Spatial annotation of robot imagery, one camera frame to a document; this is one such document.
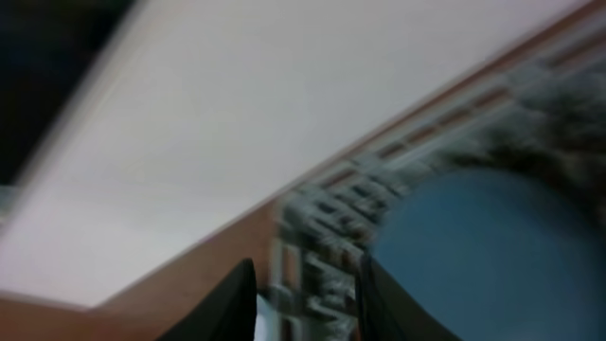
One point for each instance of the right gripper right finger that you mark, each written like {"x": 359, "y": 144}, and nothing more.
{"x": 386, "y": 312}

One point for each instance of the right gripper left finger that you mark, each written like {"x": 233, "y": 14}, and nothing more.
{"x": 227, "y": 313}

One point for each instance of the dark blue plate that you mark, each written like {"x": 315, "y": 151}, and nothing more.
{"x": 493, "y": 255}

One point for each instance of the grey dishwasher rack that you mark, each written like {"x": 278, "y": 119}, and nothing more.
{"x": 536, "y": 117}

